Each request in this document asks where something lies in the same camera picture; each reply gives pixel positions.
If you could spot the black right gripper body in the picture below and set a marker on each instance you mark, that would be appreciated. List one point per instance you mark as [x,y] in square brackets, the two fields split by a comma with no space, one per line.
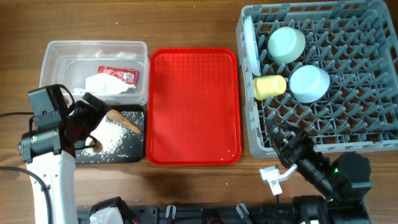
[306,149]

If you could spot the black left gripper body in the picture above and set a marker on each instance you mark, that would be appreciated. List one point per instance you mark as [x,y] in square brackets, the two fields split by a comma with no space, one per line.
[84,119]

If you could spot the white napkin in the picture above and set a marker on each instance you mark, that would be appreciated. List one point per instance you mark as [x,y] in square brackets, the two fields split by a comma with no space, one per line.
[103,84]

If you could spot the brown meat scrap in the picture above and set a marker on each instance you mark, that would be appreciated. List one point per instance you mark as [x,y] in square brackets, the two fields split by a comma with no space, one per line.
[96,147]

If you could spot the white rice pile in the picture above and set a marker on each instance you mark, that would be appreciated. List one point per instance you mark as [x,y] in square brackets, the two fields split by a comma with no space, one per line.
[117,140]

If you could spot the red ketchup sachet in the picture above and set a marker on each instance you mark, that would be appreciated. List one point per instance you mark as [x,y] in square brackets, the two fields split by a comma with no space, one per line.
[127,75]

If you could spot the light blue bowl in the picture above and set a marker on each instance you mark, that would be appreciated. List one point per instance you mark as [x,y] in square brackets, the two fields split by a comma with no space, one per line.
[309,83]

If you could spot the yellow plastic cup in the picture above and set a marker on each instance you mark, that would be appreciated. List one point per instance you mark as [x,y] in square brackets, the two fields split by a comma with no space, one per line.
[270,85]

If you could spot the mint green bowl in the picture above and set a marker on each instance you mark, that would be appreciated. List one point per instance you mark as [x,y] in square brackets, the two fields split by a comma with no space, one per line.
[286,44]

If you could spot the light blue plate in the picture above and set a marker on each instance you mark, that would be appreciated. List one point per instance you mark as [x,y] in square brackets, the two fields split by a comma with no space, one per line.
[251,46]

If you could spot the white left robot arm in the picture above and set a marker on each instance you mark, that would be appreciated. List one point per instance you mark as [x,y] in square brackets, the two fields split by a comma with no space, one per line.
[57,131]

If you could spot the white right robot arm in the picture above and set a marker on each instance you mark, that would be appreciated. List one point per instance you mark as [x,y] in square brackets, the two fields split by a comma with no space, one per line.
[342,183]

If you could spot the grey-blue dishwasher rack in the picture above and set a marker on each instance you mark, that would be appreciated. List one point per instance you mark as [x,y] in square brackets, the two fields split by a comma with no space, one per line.
[356,44]

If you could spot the clear plastic storage box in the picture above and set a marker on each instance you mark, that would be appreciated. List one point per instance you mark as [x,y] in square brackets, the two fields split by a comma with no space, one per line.
[71,62]

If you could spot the black tray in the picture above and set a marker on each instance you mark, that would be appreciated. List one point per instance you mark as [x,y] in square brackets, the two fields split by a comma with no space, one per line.
[81,159]

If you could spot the red plastic tray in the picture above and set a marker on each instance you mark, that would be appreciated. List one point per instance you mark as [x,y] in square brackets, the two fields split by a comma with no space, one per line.
[193,108]

